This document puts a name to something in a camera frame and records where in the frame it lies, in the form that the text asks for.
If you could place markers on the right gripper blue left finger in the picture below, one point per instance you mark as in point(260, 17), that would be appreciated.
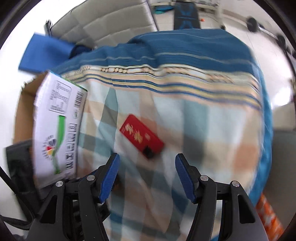
point(107, 177)

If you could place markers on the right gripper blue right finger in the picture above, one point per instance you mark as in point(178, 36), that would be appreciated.
point(188, 177)

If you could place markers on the red cigarette pack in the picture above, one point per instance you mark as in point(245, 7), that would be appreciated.
point(143, 139)

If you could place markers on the plaid checkered tablecloth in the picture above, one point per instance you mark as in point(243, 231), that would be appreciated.
point(202, 92)

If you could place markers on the open cardboard box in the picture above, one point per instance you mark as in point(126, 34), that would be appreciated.
point(49, 113)

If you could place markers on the orange white patterned cushion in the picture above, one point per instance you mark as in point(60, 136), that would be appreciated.
point(272, 225)

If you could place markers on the blue yoga mat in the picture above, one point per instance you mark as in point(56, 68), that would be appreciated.
point(43, 53)

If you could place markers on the right grey cushioned chair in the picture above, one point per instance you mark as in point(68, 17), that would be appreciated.
point(105, 23)

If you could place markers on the black blue exercise bench pad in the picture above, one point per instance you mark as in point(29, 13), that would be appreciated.
point(186, 16)

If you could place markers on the short barbell on floor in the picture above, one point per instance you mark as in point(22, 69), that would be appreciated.
point(254, 26)

